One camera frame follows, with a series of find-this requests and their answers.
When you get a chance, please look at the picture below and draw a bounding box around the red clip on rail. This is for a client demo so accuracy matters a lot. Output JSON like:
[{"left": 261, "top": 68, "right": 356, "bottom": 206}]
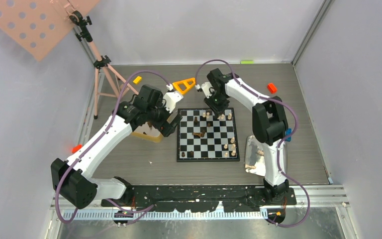
[{"left": 72, "top": 144, "right": 83, "bottom": 154}]

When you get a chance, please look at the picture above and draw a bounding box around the black white chessboard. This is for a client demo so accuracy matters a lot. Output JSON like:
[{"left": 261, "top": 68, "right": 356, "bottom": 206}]
[{"left": 177, "top": 108, "right": 240, "bottom": 162}]

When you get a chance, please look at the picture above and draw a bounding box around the fallen dark piece on board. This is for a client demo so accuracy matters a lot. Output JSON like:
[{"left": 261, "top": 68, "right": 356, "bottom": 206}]
[{"left": 192, "top": 131, "right": 205, "bottom": 138}]

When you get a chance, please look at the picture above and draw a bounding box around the pink perforated board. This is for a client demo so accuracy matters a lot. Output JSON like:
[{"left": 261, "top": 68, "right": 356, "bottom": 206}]
[{"left": 0, "top": 0, "right": 99, "bottom": 61}]

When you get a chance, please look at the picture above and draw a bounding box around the yellow block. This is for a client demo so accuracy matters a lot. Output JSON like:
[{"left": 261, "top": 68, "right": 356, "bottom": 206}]
[{"left": 133, "top": 76, "right": 142, "bottom": 85}]

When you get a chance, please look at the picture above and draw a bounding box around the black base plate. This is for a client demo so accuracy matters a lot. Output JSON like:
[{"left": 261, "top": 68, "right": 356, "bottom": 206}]
[{"left": 114, "top": 185, "right": 296, "bottom": 213}]

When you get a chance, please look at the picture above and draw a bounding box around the pink tripod stand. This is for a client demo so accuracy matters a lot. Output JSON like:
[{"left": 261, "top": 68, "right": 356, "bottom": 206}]
[{"left": 69, "top": 10, "right": 138, "bottom": 119}]

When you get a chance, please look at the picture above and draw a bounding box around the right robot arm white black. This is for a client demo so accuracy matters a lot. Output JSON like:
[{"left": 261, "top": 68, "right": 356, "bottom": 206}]
[{"left": 195, "top": 68, "right": 289, "bottom": 205}]

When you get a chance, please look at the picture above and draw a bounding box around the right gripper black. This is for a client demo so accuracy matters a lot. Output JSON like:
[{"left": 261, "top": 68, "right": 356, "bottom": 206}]
[{"left": 203, "top": 91, "right": 229, "bottom": 118}]

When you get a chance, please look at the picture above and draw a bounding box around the light pawn beside tray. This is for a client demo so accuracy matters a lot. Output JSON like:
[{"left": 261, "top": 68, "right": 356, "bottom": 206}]
[{"left": 245, "top": 164, "right": 257, "bottom": 170}]

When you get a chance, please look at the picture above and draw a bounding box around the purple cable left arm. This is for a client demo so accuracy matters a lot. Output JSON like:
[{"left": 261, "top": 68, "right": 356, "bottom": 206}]
[{"left": 54, "top": 69, "right": 174, "bottom": 226}]

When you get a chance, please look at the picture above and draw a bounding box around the blue toy brick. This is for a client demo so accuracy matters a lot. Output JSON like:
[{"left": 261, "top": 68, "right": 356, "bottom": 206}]
[{"left": 285, "top": 128, "right": 292, "bottom": 142}]

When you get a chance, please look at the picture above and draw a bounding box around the orange plastic triangle frame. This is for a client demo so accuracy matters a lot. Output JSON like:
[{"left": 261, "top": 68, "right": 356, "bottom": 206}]
[{"left": 172, "top": 78, "right": 196, "bottom": 95}]

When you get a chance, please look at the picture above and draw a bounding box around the gold-rimmed metal tin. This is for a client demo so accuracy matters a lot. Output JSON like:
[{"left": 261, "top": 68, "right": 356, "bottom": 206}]
[{"left": 131, "top": 122, "right": 163, "bottom": 143}]

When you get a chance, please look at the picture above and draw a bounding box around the silver tin lid tray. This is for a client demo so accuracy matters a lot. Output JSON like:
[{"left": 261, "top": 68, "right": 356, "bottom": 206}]
[{"left": 244, "top": 135, "right": 287, "bottom": 177}]

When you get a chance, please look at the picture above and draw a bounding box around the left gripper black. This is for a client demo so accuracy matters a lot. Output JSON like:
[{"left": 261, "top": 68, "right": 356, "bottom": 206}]
[{"left": 147, "top": 96, "right": 182, "bottom": 136}]

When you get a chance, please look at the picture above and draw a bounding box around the red toy block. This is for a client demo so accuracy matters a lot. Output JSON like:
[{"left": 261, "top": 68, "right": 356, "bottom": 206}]
[{"left": 267, "top": 83, "right": 278, "bottom": 94}]

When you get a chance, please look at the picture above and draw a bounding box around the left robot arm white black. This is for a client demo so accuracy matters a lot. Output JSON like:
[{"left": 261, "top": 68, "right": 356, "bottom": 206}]
[{"left": 51, "top": 85, "right": 183, "bottom": 209}]

